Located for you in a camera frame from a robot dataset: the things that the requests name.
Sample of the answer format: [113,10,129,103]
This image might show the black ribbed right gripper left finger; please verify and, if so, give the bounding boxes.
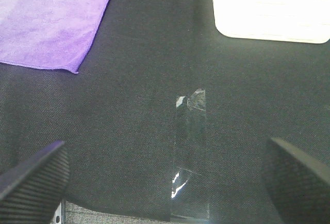
[1,141,70,223]

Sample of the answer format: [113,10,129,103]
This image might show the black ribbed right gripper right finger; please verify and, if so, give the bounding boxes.
[262,137,329,223]

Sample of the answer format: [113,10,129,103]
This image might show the purple microfiber towel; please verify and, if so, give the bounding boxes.
[1,0,109,74]

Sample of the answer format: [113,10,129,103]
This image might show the white storage box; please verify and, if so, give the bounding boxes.
[212,0,329,44]

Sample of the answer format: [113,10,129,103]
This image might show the black cloth table cover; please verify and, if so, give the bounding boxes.
[1,0,329,223]

